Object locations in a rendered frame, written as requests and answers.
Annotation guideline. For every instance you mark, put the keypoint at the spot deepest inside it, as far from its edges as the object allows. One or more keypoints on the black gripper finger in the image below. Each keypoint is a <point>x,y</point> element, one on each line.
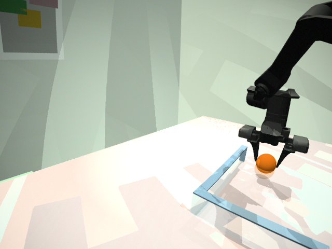
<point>285,152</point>
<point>255,146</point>

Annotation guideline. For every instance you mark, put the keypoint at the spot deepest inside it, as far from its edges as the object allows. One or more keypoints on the orange ball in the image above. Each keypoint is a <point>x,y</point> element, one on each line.
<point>266,162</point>

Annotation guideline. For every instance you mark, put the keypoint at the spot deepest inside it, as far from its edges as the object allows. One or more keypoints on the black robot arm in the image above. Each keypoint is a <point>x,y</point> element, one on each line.
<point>314,25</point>

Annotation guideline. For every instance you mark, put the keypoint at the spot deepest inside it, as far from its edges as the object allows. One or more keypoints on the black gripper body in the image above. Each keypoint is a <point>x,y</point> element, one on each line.
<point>297,143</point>

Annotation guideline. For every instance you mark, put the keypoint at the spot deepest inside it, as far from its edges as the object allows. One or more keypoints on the light blue l-shaped low wall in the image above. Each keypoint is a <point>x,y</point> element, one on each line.
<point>202,192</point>

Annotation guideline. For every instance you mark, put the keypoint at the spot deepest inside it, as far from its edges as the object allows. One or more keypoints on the clear low l-shaped wall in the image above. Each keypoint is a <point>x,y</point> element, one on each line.
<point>241,229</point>

